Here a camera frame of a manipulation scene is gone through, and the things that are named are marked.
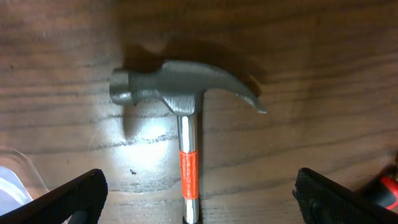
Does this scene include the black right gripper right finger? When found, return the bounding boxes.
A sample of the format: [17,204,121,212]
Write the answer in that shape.
[293,168,397,224]

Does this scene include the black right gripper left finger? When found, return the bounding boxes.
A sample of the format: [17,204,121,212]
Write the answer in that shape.
[1,169,108,224]

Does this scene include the red handled pliers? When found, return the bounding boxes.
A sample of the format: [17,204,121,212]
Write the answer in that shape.
[355,155,397,210]

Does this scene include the clear plastic storage container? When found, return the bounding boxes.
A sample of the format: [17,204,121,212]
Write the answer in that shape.
[1,146,49,215]

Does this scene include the claw hammer orange black handle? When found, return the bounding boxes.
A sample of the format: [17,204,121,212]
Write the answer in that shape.
[109,60,267,223]

